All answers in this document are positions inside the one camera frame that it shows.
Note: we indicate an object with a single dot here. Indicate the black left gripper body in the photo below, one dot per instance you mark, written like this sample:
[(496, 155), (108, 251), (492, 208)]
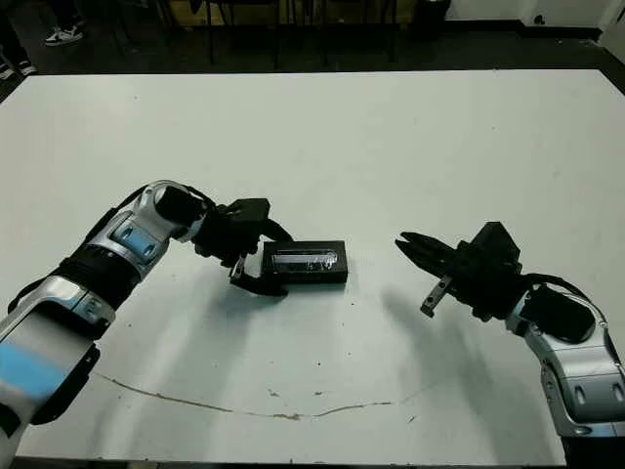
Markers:
[(224, 239)]

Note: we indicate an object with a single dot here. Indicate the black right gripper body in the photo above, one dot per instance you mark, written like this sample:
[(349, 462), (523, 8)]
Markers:
[(488, 288)]

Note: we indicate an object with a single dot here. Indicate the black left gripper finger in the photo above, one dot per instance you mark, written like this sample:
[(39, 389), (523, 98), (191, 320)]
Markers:
[(276, 233), (259, 288)]

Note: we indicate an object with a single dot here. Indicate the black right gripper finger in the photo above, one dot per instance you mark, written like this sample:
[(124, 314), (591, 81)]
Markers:
[(432, 244), (429, 261)]

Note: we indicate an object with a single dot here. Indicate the black box lid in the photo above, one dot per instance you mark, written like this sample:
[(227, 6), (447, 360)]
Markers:
[(305, 261)]

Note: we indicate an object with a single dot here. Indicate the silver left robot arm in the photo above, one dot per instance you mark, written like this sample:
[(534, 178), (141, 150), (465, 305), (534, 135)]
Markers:
[(122, 239)]

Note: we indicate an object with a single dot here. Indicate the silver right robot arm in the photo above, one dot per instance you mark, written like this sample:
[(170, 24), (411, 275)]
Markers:
[(586, 371)]

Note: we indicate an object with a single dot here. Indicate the black waste bin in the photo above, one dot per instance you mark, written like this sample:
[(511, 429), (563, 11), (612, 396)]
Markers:
[(432, 19)]

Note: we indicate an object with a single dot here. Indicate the black caster wheel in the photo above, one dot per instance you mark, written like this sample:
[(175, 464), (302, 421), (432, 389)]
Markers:
[(538, 19)]

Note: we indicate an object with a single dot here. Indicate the person in navy sweater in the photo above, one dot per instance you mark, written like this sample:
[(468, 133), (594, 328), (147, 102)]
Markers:
[(63, 36)]

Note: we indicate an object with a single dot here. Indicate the person in black clothes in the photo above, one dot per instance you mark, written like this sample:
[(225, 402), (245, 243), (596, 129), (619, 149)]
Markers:
[(14, 49)]

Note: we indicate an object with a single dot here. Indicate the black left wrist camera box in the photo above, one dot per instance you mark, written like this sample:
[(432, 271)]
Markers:
[(251, 210)]

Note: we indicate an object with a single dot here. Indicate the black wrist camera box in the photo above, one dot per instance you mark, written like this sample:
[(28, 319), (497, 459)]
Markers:
[(495, 242), (251, 210)]

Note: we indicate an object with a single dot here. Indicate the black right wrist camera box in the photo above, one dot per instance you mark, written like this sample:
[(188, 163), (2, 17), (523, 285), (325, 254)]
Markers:
[(495, 242)]

